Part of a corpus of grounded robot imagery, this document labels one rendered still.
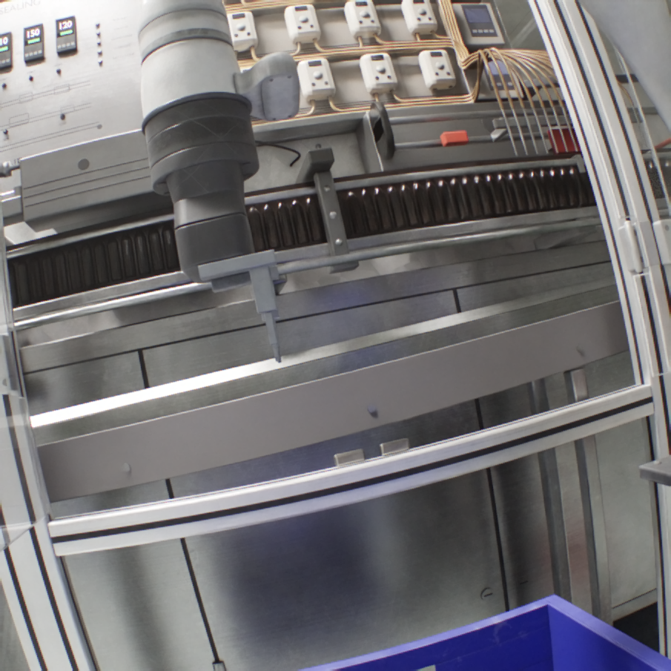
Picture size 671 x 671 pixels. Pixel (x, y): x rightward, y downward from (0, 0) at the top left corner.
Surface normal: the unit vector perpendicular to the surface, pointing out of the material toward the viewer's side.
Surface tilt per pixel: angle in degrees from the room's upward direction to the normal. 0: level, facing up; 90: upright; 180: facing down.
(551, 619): 90
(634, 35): 130
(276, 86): 180
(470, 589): 90
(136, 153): 90
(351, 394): 90
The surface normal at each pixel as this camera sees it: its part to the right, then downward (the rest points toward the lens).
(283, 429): 0.14, -0.07
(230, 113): 0.66, -0.17
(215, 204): -0.04, -0.37
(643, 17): 0.11, 0.58
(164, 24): -0.25, 0.01
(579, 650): -0.97, 0.19
